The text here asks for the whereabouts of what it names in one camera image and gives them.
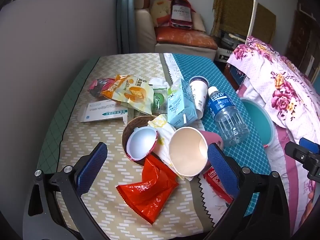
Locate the orange seat cushion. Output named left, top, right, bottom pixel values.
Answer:
left=155, top=26, right=218, bottom=50

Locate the red grey snack bag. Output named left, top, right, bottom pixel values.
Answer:
left=88, top=78, right=117, bottom=98

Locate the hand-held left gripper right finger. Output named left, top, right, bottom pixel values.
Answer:
left=202, top=142, right=290, bottom=240

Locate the large pink paper cup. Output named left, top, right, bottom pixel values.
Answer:
left=168, top=126, right=224, bottom=177

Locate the yellow plush toy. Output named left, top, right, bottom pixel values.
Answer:
left=150, top=0, right=174, bottom=27

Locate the floral pink blanket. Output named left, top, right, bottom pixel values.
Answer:
left=226, top=36, right=320, bottom=145

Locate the red shopping bag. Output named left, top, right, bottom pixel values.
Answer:
left=160, top=0, right=196, bottom=30

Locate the yellow white paper wrapper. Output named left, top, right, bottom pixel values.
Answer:
left=147, top=114, right=195, bottom=182

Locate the dark stereo device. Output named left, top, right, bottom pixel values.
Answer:
left=217, top=29, right=247, bottom=48

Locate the brown round bowl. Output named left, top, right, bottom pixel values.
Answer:
left=122, top=116, right=163, bottom=167

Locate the green quilted mattress pad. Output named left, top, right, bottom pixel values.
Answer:
left=37, top=56, right=100, bottom=173

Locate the white medicine box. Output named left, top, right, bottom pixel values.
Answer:
left=79, top=99, right=137, bottom=124

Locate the mustard woven cloth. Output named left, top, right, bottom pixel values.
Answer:
left=210, top=0, right=277, bottom=43

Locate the red foil wrapper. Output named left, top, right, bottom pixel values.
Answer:
left=116, top=154, right=179, bottom=225

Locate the grey-blue curtain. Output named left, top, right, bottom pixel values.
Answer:
left=117, top=0, right=137, bottom=54

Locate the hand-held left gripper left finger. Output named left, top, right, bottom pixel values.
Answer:
left=23, top=142, right=110, bottom=240

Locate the cream pillow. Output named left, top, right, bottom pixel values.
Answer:
left=191, top=12, right=207, bottom=32

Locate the dark wooden cabinet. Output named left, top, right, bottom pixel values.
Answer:
left=285, top=0, right=320, bottom=80

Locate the clear plastic bottle blue label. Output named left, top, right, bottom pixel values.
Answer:
left=207, top=86, right=250, bottom=147

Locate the white paper cup dark rim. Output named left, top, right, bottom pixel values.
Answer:
left=188, top=76, right=210, bottom=119

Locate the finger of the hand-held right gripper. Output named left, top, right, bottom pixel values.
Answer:
left=299, top=137, right=320, bottom=153
left=285, top=141, right=320, bottom=180

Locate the orange snack bag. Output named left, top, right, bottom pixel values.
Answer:
left=101, top=74, right=154, bottom=115

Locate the teal round bin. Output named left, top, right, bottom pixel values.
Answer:
left=240, top=97, right=277, bottom=149

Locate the green snack packet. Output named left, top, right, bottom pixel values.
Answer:
left=152, top=86, right=168, bottom=115

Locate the red snack packet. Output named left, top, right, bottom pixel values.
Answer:
left=202, top=166, right=235, bottom=204

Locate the light blue milk carton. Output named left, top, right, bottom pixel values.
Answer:
left=166, top=77, right=198, bottom=127

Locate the cream sofa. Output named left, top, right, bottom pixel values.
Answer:
left=135, top=0, right=218, bottom=60

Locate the white pole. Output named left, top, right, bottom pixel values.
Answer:
left=246, top=0, right=258, bottom=47

